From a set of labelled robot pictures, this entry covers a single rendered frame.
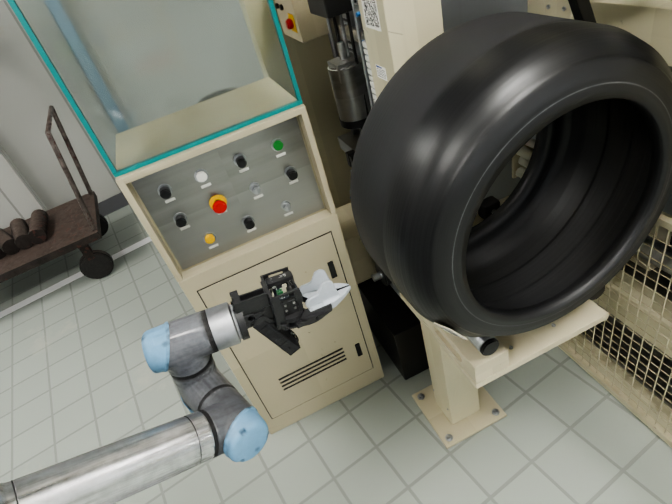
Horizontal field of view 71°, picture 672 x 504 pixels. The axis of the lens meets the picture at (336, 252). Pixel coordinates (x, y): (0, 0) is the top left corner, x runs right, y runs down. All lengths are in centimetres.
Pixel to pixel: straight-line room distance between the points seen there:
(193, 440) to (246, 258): 87
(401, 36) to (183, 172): 71
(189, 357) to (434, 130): 53
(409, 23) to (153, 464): 91
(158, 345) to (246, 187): 76
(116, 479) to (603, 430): 168
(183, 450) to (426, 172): 53
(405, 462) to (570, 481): 56
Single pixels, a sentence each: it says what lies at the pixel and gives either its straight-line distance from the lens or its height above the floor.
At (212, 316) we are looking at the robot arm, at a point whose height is 123.
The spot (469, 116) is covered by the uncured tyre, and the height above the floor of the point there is 143.
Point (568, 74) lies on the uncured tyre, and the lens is 77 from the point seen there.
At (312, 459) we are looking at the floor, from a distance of 204.
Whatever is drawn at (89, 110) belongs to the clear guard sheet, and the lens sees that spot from 134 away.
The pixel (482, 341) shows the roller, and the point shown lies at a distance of 105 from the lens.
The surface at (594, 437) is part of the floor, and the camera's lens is 202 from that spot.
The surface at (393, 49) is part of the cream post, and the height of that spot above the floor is 144.
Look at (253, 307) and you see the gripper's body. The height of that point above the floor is 122.
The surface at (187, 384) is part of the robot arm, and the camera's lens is 86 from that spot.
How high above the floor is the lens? 173
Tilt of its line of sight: 37 degrees down
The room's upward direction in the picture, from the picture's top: 17 degrees counter-clockwise
